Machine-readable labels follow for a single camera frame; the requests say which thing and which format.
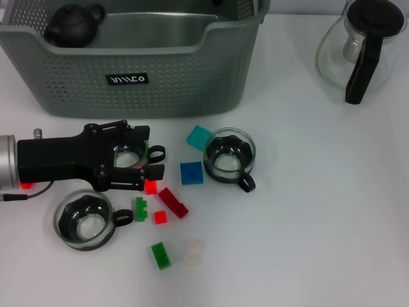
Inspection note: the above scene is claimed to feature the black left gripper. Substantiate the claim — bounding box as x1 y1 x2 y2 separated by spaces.
16 119 166 193

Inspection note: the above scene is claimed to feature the glass teacup black sleeve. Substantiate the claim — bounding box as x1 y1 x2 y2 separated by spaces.
52 188 134 252
203 127 257 194
108 136 167 170

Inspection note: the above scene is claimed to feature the grey perforated storage bin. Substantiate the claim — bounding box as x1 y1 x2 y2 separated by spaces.
0 0 272 120

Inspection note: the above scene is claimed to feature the blue square brick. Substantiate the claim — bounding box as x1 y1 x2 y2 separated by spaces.
180 161 205 185

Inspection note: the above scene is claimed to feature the teal square brick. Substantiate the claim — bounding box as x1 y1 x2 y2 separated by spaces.
185 124 213 151

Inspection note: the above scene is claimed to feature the dark red long brick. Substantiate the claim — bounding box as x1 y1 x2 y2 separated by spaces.
158 187 189 220

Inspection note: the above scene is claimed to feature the green notched brick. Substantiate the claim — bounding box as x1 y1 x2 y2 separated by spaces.
135 196 148 223

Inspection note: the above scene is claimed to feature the green rectangular brick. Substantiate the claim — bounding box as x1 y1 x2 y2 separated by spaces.
150 242 172 271

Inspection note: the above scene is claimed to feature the white toy brick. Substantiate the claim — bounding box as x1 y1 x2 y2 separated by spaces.
182 238 205 266

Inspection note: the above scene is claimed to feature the dark clay teapot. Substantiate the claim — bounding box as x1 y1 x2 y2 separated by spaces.
43 3 106 48

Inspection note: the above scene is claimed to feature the left gripper grey cable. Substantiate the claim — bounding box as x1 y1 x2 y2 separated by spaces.
0 180 54 203

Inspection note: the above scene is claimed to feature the glass pitcher black handle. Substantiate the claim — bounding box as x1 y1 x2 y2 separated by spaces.
315 0 406 106

